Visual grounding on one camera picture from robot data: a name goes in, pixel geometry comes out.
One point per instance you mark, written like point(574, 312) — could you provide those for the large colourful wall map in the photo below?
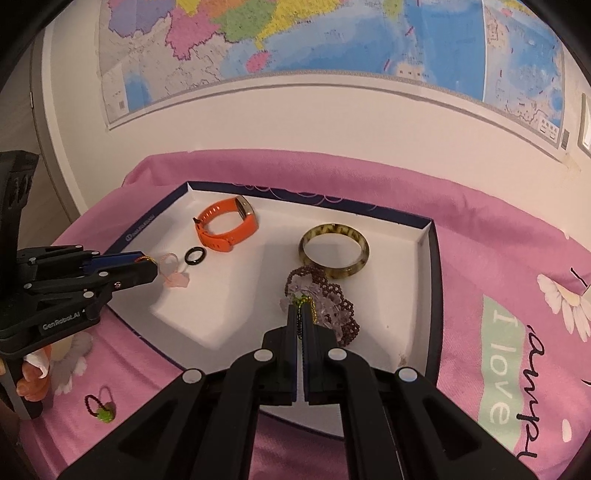
point(277, 41)

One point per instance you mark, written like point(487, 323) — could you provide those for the blue wall map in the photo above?
point(521, 69)

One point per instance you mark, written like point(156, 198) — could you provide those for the white wall socket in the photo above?
point(585, 122)

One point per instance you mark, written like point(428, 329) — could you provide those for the pink printed blanket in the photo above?
point(485, 258)

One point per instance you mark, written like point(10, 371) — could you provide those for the orange watch band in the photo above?
point(221, 242)

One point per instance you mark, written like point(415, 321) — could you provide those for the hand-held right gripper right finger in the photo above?
point(308, 337)

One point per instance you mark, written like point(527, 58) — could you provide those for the brown wooden door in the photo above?
point(18, 115)

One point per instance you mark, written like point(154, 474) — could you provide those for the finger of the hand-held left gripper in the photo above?
point(134, 277)
point(115, 261)

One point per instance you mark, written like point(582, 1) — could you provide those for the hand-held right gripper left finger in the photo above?
point(291, 332)

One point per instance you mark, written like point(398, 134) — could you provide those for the navy white shallow box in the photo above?
point(258, 277)

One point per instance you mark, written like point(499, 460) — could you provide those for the person's left hand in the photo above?
point(34, 387)

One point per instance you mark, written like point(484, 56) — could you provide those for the amber bangle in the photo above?
point(341, 272)

